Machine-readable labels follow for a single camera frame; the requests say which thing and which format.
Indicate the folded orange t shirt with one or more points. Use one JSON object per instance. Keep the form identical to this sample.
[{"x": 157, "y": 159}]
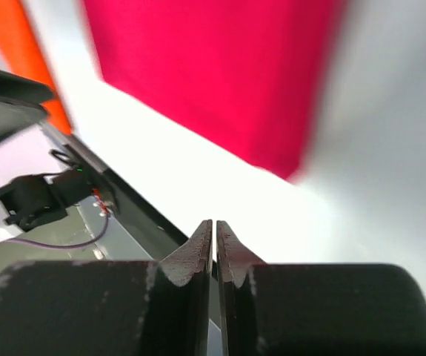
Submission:
[{"x": 19, "y": 47}]

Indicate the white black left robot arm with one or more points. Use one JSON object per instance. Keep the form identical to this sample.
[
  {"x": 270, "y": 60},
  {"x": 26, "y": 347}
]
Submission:
[{"x": 30, "y": 201}]

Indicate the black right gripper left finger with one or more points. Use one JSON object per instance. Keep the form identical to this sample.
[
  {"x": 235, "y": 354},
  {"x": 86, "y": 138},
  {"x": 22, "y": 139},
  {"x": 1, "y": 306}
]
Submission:
[{"x": 109, "y": 307}]

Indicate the red t shirt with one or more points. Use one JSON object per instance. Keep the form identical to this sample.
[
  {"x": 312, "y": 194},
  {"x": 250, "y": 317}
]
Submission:
[{"x": 245, "y": 75}]

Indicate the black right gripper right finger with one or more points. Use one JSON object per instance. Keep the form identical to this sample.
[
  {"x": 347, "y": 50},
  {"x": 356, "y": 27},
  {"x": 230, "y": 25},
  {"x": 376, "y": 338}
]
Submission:
[{"x": 315, "y": 309}]

